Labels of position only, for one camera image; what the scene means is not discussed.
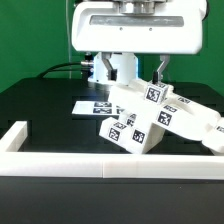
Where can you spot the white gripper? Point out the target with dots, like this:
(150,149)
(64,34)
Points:
(145,26)

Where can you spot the white chair back bar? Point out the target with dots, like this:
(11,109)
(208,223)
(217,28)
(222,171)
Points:
(126,98)

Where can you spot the white chair seat part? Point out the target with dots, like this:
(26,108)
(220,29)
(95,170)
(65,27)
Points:
(144,136)

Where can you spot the white tag sheet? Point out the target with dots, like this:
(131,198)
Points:
(96,108)

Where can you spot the white U-shaped fence frame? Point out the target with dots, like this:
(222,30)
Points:
(13,162)

